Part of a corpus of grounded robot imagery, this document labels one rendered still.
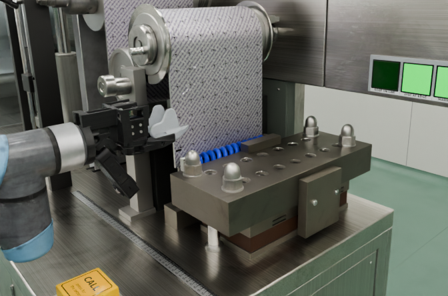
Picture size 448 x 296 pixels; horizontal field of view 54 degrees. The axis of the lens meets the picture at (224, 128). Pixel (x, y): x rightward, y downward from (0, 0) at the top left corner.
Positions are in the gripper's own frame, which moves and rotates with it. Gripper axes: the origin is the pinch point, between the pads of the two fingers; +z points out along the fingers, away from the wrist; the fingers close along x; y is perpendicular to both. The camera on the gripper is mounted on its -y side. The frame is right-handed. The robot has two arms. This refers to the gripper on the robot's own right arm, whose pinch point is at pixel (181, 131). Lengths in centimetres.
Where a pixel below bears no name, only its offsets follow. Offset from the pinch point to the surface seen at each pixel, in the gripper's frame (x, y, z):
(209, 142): -0.3, -3.7, 6.5
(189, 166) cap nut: -7.7, -3.9, -3.9
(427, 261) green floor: 17, -109, 160
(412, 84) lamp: -29.3, 8.6, 30.1
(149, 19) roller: 4.4, 20.7, -2.7
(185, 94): -0.2, 7.0, 1.3
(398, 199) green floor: 65, -109, 218
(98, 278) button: -9.5, -16.5, -23.1
